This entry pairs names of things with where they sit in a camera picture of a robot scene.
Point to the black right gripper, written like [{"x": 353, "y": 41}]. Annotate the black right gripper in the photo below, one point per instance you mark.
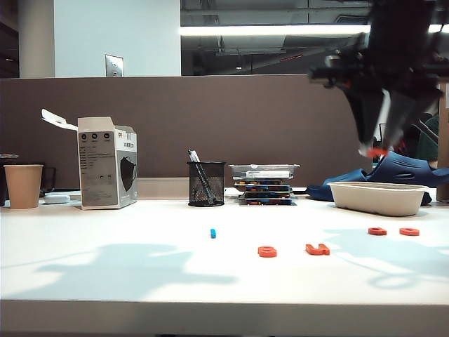
[{"x": 382, "y": 70}]

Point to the orange angular letter magnet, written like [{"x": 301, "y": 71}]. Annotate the orange angular letter magnet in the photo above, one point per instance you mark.
[{"x": 377, "y": 152}]

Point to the orange hooked letter magnet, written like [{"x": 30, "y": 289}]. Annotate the orange hooked letter magnet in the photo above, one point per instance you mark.
[{"x": 315, "y": 250}]

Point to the orange rounded letter magnet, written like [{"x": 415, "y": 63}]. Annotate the orange rounded letter magnet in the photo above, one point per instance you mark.
[{"x": 267, "y": 252}]

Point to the blue letter magnet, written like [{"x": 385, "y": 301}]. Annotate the blue letter magnet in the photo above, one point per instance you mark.
[{"x": 213, "y": 234}]

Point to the person in green shirt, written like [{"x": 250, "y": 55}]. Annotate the person in green shirt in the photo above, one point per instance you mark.
[{"x": 428, "y": 140}]

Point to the brown cardboard box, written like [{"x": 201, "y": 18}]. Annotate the brown cardboard box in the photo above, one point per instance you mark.
[{"x": 443, "y": 147}]

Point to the beige pulp tray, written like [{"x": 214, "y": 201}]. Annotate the beige pulp tray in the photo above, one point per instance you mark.
[{"x": 379, "y": 200}]

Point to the ceiling light strip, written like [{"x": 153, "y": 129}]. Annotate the ceiling light strip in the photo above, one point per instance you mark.
[{"x": 245, "y": 31}]

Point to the brown desk partition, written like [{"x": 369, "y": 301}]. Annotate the brown desk partition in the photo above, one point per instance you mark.
[{"x": 210, "y": 116}]

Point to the black mesh pen holder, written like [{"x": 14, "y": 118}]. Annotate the black mesh pen holder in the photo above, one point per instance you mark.
[{"x": 207, "y": 189}]

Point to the black pen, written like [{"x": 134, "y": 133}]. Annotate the black pen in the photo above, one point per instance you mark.
[{"x": 193, "y": 156}]

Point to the white face mask box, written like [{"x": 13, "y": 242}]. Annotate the white face mask box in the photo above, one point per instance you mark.
[{"x": 101, "y": 168}]

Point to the white earbuds case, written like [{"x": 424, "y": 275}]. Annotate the white earbuds case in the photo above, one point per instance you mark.
[{"x": 57, "y": 198}]

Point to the brown paper cup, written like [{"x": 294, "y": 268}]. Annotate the brown paper cup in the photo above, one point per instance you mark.
[{"x": 24, "y": 186}]

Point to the grey metal bracket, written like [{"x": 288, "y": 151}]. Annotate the grey metal bracket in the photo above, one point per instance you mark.
[{"x": 426, "y": 131}]

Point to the metal wall switch plate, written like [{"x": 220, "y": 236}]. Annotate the metal wall switch plate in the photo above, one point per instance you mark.
[{"x": 114, "y": 65}]

